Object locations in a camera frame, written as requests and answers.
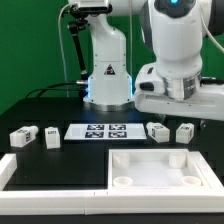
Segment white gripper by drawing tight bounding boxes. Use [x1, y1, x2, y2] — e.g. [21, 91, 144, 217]
[134, 63, 224, 121]

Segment white square table top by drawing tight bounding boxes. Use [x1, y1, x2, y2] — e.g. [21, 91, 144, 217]
[108, 149, 216, 188]

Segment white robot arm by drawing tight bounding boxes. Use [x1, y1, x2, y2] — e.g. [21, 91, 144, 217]
[68, 0, 224, 120]

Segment white tag sheet with markers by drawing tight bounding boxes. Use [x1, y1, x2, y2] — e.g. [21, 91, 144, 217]
[64, 123, 146, 140]

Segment white U-shaped obstacle fence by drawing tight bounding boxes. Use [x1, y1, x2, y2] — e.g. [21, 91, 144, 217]
[0, 154, 224, 215]

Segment black cables at base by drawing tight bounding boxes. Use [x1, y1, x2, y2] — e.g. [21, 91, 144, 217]
[24, 79, 90, 99]

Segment camera on top mount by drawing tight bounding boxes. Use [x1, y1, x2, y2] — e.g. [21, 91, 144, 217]
[68, 0, 112, 14]

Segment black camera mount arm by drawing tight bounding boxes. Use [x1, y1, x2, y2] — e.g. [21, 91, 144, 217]
[68, 18, 88, 80]

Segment grey cable hanging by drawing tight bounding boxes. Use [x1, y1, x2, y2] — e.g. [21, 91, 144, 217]
[57, 3, 72, 98]

